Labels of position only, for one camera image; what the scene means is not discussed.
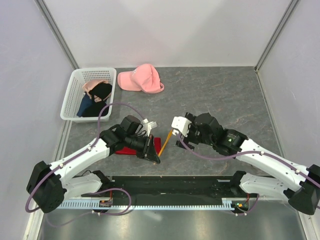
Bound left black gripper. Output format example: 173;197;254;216
125;133;160;164

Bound red cloth napkin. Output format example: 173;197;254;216
115;137;162;156

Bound orange utensil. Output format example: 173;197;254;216
158;129;173;157

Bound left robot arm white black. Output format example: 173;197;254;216
25;115;161;213

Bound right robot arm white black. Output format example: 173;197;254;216
171;112;320;215

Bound pink baseball cap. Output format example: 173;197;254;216
117;63;165;94

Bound black cloth in basket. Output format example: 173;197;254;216
82;83;113;118

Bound navy blue cloth in basket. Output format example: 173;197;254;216
76;94;92;117

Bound pink cloth in basket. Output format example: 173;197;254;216
82;79;109;93

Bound white plastic basket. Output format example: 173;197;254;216
60;67;118;123

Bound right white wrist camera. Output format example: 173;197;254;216
171;116;192;137

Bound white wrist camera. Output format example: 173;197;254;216
171;116;192;137
137;118;158;137

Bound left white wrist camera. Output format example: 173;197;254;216
137;118;158;137

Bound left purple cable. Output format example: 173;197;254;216
26;102;148;227

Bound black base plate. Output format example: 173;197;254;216
83;175;257;205

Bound light blue cable duct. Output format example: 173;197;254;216
58;198;235;211

